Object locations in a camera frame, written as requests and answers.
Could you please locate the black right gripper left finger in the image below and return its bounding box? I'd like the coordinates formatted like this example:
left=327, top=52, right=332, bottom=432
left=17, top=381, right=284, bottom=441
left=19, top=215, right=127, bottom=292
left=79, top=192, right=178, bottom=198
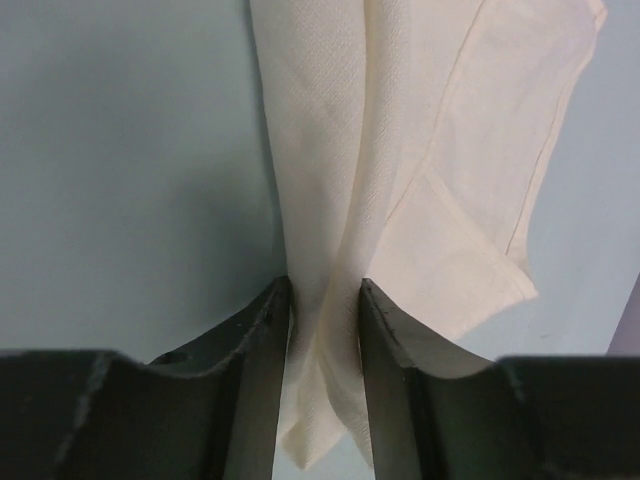
left=1, top=277, right=292, bottom=479

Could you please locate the white cloth napkin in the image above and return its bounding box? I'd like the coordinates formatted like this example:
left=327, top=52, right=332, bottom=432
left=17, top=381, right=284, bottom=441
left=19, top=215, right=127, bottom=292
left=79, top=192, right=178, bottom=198
left=250, top=1, right=607, bottom=469

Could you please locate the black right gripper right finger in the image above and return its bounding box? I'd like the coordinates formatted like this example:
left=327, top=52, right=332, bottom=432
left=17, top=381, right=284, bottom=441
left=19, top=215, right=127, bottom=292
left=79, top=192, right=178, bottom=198
left=358, top=279, right=639, bottom=480

